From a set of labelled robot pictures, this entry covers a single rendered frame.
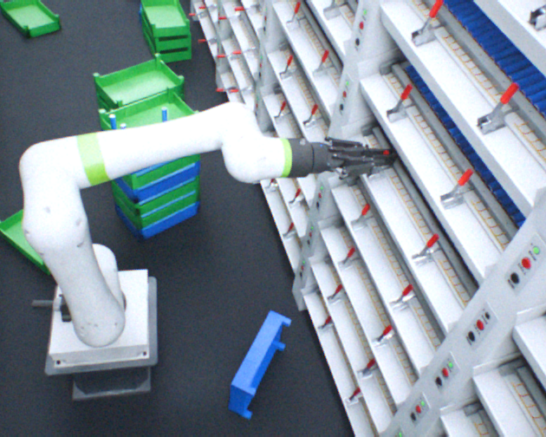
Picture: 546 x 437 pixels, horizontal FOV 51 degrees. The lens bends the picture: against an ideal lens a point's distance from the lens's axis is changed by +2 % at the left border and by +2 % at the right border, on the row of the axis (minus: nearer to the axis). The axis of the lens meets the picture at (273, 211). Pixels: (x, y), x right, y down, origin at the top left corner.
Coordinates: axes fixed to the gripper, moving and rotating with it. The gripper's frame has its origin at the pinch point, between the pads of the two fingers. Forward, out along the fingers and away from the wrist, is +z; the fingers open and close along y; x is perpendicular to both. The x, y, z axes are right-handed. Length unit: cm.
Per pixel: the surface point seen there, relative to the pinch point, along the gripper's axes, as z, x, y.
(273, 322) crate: -6, -80, -3
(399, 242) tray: -0.6, -8.2, 20.4
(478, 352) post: -2, -2, 52
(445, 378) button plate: 0, -18, 50
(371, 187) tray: -0.4, -8.1, 2.7
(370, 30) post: -6.0, 23.9, -16.7
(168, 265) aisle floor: -32, -104, -48
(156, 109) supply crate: -36, -56, -87
